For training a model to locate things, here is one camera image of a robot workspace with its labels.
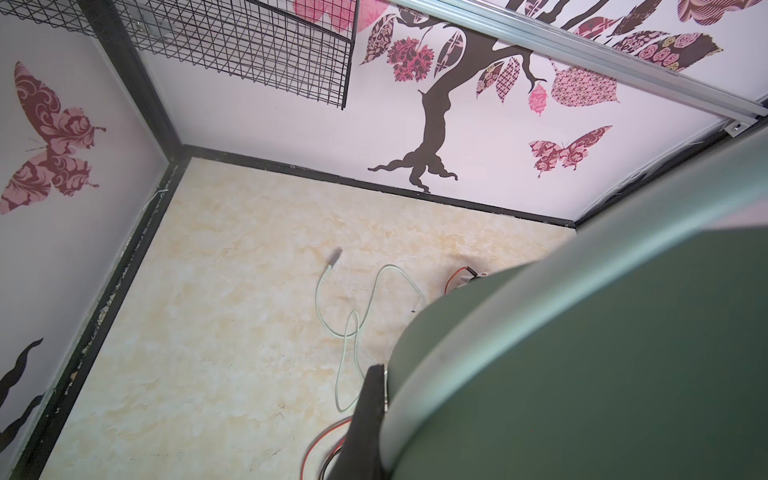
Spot red headphone cable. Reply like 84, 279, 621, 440
299, 266, 488, 480

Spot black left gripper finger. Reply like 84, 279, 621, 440
327, 364, 386, 480

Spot mint green headphones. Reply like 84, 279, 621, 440
379, 129, 767, 479

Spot black wire basket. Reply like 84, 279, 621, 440
1, 0, 359, 108

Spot aluminium rail back wall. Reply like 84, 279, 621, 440
397, 0, 767, 126

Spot mint green headphone cable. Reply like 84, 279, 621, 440
314, 247, 428, 414

